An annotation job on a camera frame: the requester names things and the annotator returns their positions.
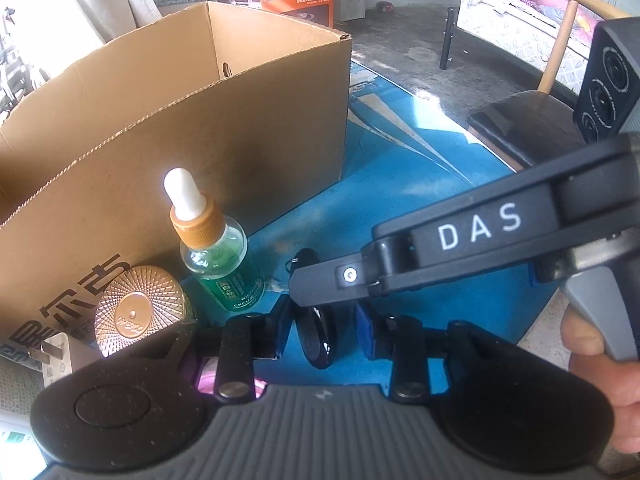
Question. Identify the brown cardboard box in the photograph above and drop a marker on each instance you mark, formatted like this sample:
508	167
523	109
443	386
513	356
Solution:
150	135

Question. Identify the green dropper bottle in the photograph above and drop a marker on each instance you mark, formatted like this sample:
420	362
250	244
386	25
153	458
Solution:
220	255

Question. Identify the white charger plug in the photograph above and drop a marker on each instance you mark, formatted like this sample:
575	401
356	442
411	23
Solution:
62	360

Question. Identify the person's right hand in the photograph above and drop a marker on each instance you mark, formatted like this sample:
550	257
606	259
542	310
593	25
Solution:
620	395

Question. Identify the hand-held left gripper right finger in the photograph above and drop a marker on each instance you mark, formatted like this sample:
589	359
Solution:
364	332

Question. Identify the dark jar with gold lid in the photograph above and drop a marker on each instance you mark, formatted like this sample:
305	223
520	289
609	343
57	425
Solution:
135	312

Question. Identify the wooden chair with dark seat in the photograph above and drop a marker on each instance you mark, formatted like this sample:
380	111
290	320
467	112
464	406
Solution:
525	120

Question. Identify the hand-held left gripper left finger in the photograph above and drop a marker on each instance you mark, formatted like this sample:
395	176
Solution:
283	330

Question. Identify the black car key fob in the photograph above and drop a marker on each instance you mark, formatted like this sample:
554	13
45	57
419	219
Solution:
317	337

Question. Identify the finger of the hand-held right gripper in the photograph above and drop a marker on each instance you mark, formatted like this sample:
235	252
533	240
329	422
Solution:
320	282

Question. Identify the bed with patterned mattress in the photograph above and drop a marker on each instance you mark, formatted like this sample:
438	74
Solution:
510	25

